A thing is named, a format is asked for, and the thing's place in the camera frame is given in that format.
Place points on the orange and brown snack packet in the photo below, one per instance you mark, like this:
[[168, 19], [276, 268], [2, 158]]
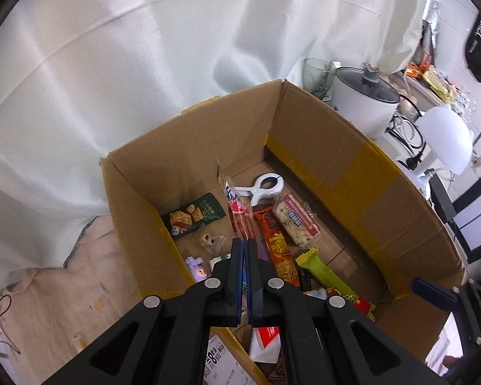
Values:
[[276, 248]]

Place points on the clear wine glasses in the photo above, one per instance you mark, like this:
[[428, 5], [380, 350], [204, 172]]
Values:
[[465, 100]]

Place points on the pile of snack packets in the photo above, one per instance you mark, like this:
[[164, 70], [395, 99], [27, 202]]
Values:
[[437, 80]]

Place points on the black furniture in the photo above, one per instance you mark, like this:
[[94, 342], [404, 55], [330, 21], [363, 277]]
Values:
[[445, 204]]

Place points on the cardboard box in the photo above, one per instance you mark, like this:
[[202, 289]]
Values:
[[316, 140]]

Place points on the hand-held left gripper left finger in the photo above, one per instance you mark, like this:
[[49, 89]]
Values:
[[240, 272]]

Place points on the pink peanut candy packet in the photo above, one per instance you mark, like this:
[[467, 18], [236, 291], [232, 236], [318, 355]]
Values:
[[296, 220]]

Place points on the pastel small toy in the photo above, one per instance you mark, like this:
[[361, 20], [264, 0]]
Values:
[[317, 292]]

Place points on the purple toy figure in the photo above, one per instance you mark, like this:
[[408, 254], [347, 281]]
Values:
[[198, 270]]

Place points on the silver foil strip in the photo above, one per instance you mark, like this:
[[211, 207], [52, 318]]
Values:
[[432, 16]]

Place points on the white plastic clip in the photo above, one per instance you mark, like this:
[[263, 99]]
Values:
[[264, 186]]

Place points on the white plastic chair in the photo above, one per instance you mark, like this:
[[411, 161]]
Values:
[[445, 136]]

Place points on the clear small packet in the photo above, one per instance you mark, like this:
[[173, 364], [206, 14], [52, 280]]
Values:
[[208, 241]]

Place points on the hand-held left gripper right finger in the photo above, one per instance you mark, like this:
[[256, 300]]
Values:
[[253, 280]]

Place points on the red and white packet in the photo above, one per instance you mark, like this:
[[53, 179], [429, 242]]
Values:
[[264, 335]]

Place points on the white curtain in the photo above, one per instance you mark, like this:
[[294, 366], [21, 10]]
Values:
[[124, 68]]

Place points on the red sausage packet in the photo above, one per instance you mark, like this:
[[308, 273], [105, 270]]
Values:
[[240, 218]]

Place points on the green bar packet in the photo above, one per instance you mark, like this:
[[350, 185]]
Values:
[[324, 274]]

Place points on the green cracker packet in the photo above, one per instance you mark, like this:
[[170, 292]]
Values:
[[196, 214]]

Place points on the white rice cooker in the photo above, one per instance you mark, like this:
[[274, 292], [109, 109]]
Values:
[[360, 108]]

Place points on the red and gold packet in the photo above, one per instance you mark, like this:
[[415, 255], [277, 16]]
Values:
[[364, 307]]

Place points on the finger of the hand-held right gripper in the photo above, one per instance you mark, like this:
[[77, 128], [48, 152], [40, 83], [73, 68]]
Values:
[[431, 290]]

